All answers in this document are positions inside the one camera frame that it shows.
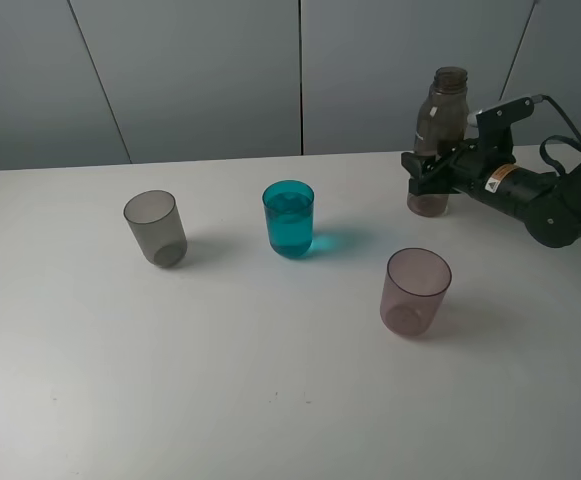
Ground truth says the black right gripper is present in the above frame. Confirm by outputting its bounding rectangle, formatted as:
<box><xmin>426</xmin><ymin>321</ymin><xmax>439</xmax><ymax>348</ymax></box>
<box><xmin>401</xmin><ymin>140</ymin><xmax>555</xmax><ymax>215</ymax></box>

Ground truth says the brown translucent water bottle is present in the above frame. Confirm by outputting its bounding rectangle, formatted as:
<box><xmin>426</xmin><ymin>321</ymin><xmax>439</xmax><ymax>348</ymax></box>
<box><xmin>407</xmin><ymin>66</ymin><xmax>471</xmax><ymax>219</ymax></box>

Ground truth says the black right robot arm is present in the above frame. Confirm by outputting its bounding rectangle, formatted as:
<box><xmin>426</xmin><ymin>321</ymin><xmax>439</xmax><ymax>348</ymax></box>
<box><xmin>401</xmin><ymin>135</ymin><xmax>581</xmax><ymax>248</ymax></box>

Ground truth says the pink translucent plastic cup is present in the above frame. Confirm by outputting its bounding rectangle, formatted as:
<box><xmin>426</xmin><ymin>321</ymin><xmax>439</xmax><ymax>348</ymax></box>
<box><xmin>380</xmin><ymin>248</ymin><xmax>452</xmax><ymax>337</ymax></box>

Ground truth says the teal translucent plastic cup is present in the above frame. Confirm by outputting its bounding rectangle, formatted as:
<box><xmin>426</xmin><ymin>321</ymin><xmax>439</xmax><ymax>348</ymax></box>
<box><xmin>262</xmin><ymin>180</ymin><xmax>315</xmax><ymax>258</ymax></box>

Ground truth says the grey translucent plastic cup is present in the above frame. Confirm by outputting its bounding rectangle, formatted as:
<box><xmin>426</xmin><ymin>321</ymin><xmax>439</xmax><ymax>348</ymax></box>
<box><xmin>123</xmin><ymin>190</ymin><xmax>188</xmax><ymax>268</ymax></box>

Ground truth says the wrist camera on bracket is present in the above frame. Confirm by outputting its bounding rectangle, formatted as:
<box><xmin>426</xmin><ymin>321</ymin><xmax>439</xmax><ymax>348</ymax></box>
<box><xmin>467</xmin><ymin>95</ymin><xmax>544</xmax><ymax>153</ymax></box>

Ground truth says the black cable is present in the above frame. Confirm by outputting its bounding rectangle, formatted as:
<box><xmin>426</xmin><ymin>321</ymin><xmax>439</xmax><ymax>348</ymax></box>
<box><xmin>532</xmin><ymin>92</ymin><xmax>581</xmax><ymax>176</ymax></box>

